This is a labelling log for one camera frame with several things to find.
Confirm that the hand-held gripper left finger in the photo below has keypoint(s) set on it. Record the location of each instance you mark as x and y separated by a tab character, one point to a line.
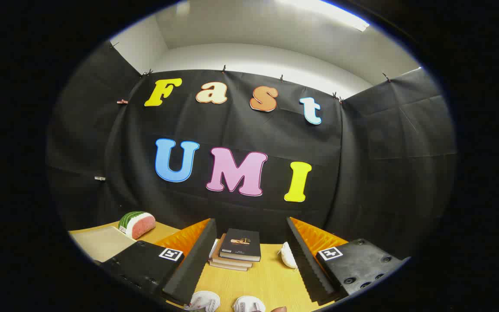
193	264

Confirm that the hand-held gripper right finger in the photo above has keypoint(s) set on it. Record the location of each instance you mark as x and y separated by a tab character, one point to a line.
308	264

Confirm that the white canvas shoe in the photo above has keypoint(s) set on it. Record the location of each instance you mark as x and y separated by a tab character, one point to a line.
202	301
248	304

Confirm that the beige fabric storage box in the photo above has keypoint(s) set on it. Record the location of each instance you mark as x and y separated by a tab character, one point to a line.
102	242

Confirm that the white plush toy with eyes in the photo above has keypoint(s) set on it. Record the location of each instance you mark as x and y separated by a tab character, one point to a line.
288	256

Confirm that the thin brown book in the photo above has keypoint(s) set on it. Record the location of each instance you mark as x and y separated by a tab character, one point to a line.
228	267

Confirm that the brown cover book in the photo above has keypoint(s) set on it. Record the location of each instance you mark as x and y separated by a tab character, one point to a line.
232	262

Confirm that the black cover book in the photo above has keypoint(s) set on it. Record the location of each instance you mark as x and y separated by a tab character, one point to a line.
241	245

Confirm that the watermelon slice plush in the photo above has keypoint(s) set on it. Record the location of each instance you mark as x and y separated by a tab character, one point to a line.
139	225

